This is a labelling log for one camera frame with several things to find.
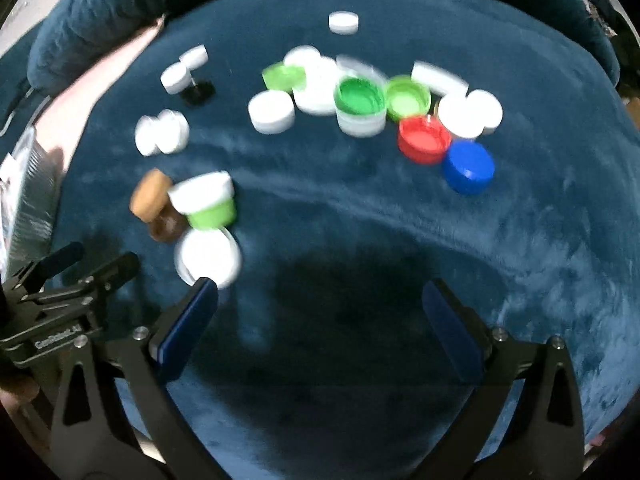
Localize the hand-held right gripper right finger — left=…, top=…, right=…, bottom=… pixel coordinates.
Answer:
left=415, top=278, right=586, bottom=480

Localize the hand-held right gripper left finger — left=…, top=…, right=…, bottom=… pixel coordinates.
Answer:
left=50, top=276, right=236, bottom=480

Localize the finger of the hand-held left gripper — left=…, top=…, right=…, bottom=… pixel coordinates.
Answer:
left=55, top=251, right=140, bottom=306
left=10, top=241, right=85, bottom=293

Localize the large white lid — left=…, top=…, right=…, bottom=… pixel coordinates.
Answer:
left=467, top=89, right=504, bottom=136
left=174, top=227, right=242, bottom=290
left=436, top=92, right=485, bottom=140

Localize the red bottle cap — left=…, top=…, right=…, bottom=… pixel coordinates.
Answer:
left=397, top=115, right=452, bottom=166

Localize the person's left hand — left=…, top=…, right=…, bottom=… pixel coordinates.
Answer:
left=0, top=375, right=40, bottom=413

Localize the grey ribbed object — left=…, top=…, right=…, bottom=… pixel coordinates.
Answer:
left=0, top=125, right=61, bottom=273

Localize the brown bottle cap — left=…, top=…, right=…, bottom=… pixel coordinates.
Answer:
left=129, top=169, right=173, bottom=223
left=149, top=205, right=190, bottom=244

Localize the light green bottle cap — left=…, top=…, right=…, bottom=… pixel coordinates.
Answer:
left=384, top=75, right=432, bottom=122
left=186, top=199, right=237, bottom=231
left=262, top=62, right=307, bottom=94

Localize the blue bottle cap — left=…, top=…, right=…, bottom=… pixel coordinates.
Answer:
left=443, top=140, right=497, bottom=197

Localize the pink bed sheet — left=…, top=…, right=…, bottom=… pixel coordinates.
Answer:
left=30, top=12, right=168, bottom=201

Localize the black bottle cap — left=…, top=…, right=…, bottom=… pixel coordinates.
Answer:
left=179, top=79, right=217, bottom=107

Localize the small white bottle cap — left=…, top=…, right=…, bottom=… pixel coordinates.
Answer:
left=160, top=62, right=190, bottom=96
left=179, top=44, right=209, bottom=72

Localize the white ribbed bottle cap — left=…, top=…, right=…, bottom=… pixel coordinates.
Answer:
left=335, top=107, right=387, bottom=139

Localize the dark blue plush cushion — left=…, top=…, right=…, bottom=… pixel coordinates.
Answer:
left=27, top=0, right=621, bottom=96

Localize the white oblong lid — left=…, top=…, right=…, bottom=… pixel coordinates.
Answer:
left=411, top=60, right=470, bottom=98

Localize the dark green bottle cap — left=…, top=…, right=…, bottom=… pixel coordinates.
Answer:
left=333, top=76, right=388, bottom=116

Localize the flat white bottle cap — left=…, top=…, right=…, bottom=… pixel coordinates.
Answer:
left=328, top=11, right=360, bottom=36

